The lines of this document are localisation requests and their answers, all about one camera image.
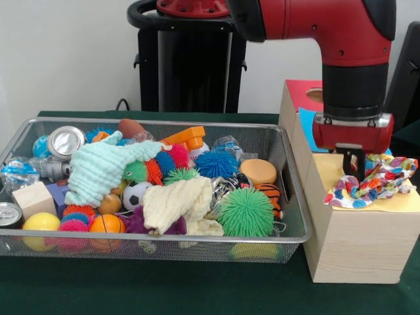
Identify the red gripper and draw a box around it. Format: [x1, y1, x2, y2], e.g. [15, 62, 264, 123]
[312, 113, 395, 182]

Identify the polka-dot cloth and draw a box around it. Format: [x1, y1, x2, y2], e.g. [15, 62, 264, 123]
[324, 153, 419, 210]

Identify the clear mesh bin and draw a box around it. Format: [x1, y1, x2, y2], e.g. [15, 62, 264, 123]
[0, 117, 312, 264]

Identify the wooden box with three holes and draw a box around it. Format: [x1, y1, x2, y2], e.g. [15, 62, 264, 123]
[278, 79, 420, 284]

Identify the tan round wooden block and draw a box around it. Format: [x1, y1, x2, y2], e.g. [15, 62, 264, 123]
[240, 159, 278, 186]

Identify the black upright panel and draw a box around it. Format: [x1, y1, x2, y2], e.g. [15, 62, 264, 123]
[384, 22, 420, 142]

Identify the green spiky ball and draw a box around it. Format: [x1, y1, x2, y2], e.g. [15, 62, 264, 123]
[217, 188, 276, 238]

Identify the blue spiky ball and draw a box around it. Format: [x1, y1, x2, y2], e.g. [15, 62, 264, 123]
[194, 150, 240, 180]

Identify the orange plastic toy brick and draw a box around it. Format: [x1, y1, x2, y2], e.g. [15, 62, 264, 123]
[161, 125, 207, 153]

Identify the cream yellow cloth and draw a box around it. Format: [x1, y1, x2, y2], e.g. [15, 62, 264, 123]
[142, 176, 224, 237]

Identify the small soccer ball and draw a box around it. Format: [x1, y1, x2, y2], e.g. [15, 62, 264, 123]
[122, 182, 153, 212]

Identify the dark green tablecloth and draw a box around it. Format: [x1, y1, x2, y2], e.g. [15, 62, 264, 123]
[0, 110, 420, 315]

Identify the mint green cloth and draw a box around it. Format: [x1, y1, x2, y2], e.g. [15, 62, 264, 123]
[64, 131, 165, 208]

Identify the small orange basketball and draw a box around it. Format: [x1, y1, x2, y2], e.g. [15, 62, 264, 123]
[89, 214, 126, 251]

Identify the pink spiky ball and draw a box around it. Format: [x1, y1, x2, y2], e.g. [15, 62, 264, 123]
[59, 211, 91, 233]

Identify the silver drink can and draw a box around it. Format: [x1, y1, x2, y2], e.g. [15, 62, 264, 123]
[47, 126, 86, 161]

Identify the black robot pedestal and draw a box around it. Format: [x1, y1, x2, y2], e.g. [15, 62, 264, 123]
[127, 0, 247, 112]

